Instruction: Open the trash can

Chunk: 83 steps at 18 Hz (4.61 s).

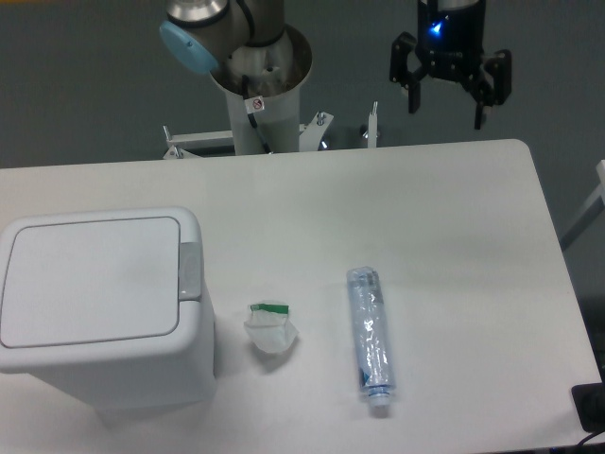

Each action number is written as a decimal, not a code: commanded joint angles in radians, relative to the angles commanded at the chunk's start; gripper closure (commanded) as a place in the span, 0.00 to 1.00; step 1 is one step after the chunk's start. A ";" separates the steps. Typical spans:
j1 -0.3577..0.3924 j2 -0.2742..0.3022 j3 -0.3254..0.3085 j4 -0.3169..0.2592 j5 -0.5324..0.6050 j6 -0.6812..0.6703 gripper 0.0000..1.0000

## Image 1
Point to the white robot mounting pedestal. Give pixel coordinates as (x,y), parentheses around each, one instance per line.
(262,90)

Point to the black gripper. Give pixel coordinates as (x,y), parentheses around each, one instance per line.
(450,47)

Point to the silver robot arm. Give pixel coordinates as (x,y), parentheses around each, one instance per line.
(204,35)

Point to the crumpled white green wrapper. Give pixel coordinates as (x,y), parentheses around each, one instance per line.
(270,328)

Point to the grey lid push button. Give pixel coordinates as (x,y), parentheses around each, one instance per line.
(190,271)

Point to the crushed clear plastic bottle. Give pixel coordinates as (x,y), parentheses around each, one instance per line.
(371,337)

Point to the white trash can lid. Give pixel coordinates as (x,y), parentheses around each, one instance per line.
(76,283)

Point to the white frame bar right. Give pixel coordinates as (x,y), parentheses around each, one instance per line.
(587,213)

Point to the white plastic trash can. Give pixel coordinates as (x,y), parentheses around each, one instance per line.
(172,369)

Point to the black device with cable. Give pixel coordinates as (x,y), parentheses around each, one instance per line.
(589,403)

